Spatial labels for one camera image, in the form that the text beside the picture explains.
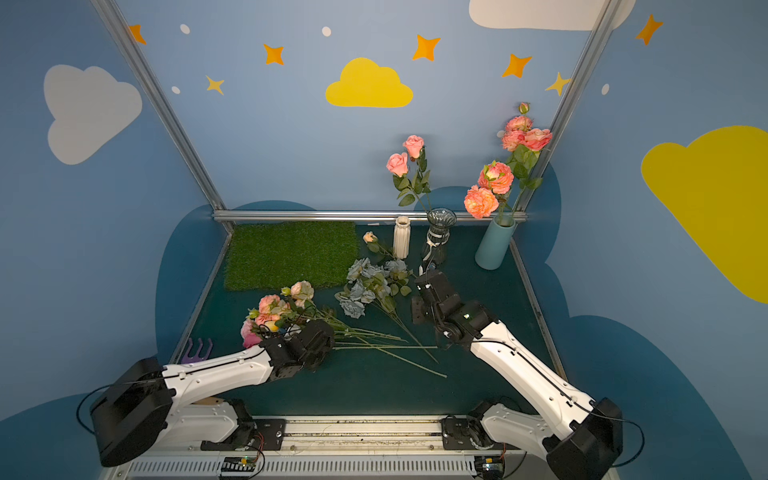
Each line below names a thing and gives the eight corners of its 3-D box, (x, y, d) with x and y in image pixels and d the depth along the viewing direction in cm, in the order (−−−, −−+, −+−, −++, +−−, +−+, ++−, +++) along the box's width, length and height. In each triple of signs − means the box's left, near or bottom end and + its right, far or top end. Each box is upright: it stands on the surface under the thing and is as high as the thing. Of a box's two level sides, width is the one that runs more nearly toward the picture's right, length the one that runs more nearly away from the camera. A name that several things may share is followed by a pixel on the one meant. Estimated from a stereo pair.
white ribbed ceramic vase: (393, 259, 113) (394, 229, 100) (393, 246, 117) (394, 216, 104) (407, 259, 113) (410, 230, 100) (407, 246, 117) (410, 216, 104)
